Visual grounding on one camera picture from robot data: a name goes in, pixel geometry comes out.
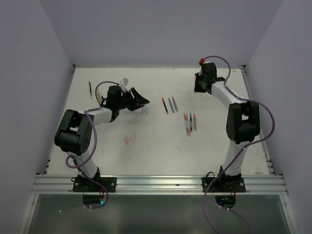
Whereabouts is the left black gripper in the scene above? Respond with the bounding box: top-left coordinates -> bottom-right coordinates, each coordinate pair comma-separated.
117,87 -> 149,111

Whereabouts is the red black gel pen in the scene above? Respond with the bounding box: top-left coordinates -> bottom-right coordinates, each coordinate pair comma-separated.
161,97 -> 169,114

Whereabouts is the light blue pen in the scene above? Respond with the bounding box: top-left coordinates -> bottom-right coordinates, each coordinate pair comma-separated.
168,98 -> 175,114

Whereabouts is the purple red pen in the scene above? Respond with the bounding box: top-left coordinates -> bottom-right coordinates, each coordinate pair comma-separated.
172,97 -> 178,112

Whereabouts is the green thin pen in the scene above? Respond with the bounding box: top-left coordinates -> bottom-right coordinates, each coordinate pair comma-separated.
183,113 -> 188,130

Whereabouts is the blue gel pen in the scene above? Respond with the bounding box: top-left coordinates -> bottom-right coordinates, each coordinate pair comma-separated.
189,113 -> 193,132

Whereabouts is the red highlighter pen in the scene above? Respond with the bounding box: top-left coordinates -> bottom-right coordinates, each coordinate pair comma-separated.
185,113 -> 191,137

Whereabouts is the yellow highlighter pen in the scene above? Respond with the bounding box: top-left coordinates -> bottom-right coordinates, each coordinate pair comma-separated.
96,89 -> 102,104

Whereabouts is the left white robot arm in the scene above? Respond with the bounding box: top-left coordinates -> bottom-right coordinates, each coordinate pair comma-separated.
54,85 -> 150,192

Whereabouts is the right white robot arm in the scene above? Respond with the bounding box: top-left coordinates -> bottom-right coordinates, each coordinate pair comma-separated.
194,60 -> 260,192

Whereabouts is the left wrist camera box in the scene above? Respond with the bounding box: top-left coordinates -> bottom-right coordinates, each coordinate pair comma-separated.
119,78 -> 129,92

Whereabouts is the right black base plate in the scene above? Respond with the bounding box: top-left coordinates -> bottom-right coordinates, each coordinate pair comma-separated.
201,177 -> 246,193

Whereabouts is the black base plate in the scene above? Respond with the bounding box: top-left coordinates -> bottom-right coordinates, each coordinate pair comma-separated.
201,177 -> 246,193
71,176 -> 117,193

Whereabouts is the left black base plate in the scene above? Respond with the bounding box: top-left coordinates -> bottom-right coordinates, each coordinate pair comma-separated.
71,176 -> 117,193

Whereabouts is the aluminium mounting rail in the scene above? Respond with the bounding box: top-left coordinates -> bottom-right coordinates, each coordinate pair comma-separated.
31,175 -> 287,195

